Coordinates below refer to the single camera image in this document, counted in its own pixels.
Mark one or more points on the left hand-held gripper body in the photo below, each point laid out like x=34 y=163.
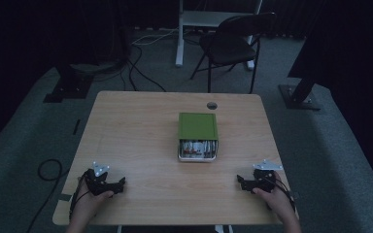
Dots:
x=97 y=183

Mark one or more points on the pile of white red sachets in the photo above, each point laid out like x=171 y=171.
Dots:
x=196 y=149

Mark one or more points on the white table leg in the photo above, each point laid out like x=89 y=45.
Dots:
x=223 y=229
x=119 y=229

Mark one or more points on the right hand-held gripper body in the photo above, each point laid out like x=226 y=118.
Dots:
x=264 y=179

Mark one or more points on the grey table grommet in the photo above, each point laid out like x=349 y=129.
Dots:
x=211 y=105

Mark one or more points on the black marker pen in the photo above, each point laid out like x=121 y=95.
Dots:
x=76 y=126

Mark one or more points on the white desk frame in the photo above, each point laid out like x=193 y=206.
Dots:
x=187 y=19

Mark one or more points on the black folding chair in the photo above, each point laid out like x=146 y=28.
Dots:
x=228 y=48

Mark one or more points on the person's right hand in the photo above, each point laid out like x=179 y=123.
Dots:
x=278 y=204

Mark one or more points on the person's left hand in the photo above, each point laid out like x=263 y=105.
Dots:
x=89 y=205

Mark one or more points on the green drawer case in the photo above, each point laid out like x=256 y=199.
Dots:
x=197 y=126

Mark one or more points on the black stand base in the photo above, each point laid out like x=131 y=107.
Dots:
x=299 y=97
x=69 y=89

